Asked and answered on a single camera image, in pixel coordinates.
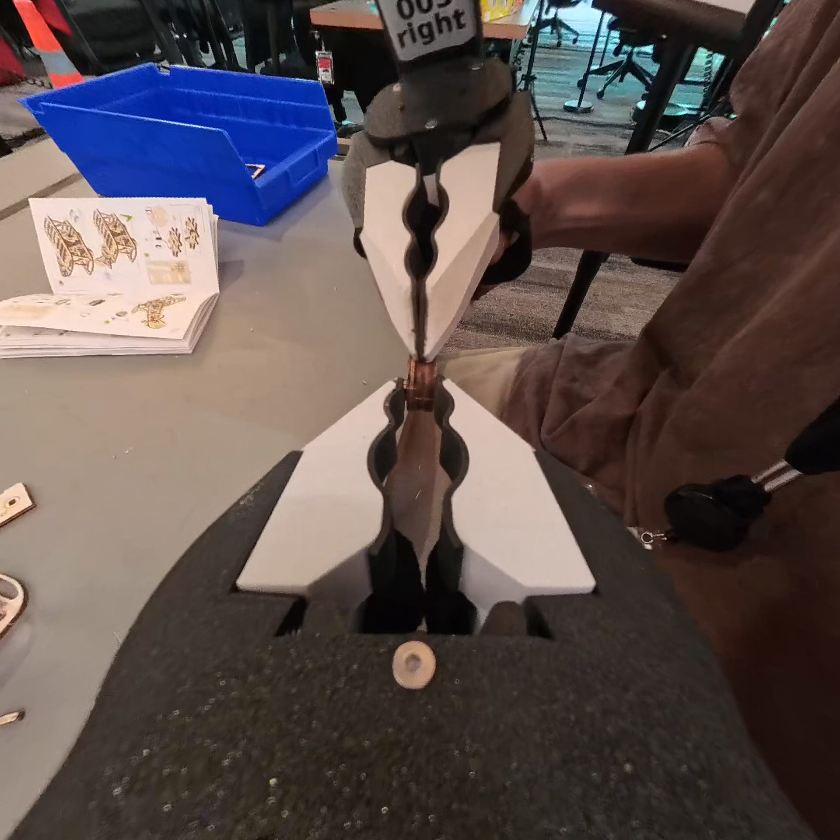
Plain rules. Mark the black office chair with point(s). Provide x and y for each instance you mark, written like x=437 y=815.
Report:
x=623 y=65

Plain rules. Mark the grey desk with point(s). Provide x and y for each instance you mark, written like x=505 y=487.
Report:
x=197 y=426

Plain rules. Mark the orange traffic cone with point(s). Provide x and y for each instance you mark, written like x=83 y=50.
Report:
x=46 y=46

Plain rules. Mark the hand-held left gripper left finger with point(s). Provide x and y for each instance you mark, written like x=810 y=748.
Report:
x=321 y=512

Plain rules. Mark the open instruction booklet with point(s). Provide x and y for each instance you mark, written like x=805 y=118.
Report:
x=118 y=282

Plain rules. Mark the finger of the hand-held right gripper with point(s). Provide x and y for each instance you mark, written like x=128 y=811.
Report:
x=388 y=249
x=463 y=249

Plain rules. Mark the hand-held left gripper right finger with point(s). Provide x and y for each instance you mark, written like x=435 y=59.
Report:
x=518 y=518

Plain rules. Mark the hanging red badge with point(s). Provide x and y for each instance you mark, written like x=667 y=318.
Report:
x=325 y=67

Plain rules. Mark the person's khaki trousers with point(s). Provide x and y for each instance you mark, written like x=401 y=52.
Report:
x=482 y=380

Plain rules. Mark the black-legged table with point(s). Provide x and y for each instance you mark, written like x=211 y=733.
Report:
x=663 y=65

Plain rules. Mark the yellow box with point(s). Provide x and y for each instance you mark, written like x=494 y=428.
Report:
x=502 y=10

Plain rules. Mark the flat wooden piece with hole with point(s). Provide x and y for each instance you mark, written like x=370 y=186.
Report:
x=13 y=505

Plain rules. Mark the person's right hand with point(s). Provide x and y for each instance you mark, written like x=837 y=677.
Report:
x=528 y=210

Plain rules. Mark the triangular wooden piece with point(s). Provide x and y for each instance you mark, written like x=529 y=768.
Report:
x=254 y=171

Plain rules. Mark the blue plastic bin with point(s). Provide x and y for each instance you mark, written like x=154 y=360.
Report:
x=164 y=138

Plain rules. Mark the person's right forearm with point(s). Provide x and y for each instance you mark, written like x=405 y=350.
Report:
x=630 y=197

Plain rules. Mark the small wooden bit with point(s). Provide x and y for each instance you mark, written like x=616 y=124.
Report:
x=12 y=717

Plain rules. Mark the person in brown shirt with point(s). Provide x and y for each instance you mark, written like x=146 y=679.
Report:
x=722 y=361

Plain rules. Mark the small wooden wheel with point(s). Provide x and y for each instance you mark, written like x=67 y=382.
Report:
x=420 y=386

